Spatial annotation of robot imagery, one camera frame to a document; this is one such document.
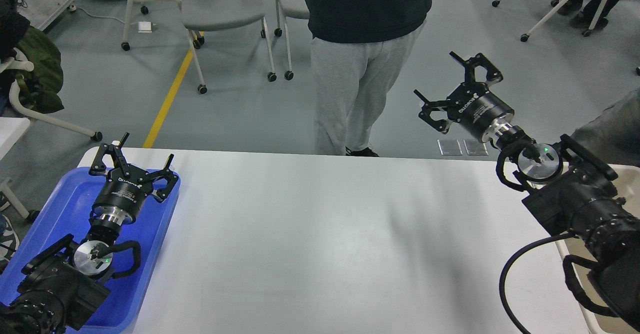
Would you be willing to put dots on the metal floor plate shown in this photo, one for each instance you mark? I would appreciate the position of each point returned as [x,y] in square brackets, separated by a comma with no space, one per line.
[449,147]
[475,148]

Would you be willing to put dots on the blue plastic tray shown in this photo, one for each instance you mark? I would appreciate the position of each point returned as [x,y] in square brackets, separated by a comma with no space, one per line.
[67,211]

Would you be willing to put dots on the metal floor plate left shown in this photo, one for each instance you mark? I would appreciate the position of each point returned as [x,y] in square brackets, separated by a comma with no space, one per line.
[449,147]

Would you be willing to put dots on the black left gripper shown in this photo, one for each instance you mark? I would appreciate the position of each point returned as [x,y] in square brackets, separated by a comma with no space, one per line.
[122,197]

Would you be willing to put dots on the green jacket on chair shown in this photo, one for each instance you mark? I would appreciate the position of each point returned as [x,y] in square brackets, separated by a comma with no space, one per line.
[39,88]

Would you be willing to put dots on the grey chair right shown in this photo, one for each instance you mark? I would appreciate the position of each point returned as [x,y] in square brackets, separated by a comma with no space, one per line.
[296,9]

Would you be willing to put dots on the person in grey sweatpants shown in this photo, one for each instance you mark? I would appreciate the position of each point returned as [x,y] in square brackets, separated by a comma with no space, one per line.
[358,49]

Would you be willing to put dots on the metal floor plate right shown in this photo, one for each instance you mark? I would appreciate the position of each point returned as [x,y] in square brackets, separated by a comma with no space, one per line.
[475,148]

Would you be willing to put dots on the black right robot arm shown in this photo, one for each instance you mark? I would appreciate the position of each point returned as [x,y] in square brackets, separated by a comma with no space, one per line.
[570,193]

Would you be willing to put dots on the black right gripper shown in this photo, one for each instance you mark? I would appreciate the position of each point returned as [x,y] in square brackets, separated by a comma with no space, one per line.
[477,111]

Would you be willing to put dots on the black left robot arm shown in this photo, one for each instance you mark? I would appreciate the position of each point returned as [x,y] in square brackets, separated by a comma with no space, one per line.
[90,254]

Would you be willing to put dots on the person in blue jeans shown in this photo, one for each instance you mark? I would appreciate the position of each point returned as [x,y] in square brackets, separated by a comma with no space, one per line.
[614,136]

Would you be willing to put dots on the white power adapter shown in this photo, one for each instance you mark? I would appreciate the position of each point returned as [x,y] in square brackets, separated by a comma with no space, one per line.
[145,27]

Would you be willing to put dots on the white side table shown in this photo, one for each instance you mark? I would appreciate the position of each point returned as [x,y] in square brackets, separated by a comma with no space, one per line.
[11,129]

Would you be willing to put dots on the white chair frame left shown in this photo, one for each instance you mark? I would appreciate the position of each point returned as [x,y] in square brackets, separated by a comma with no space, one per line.
[19,62]

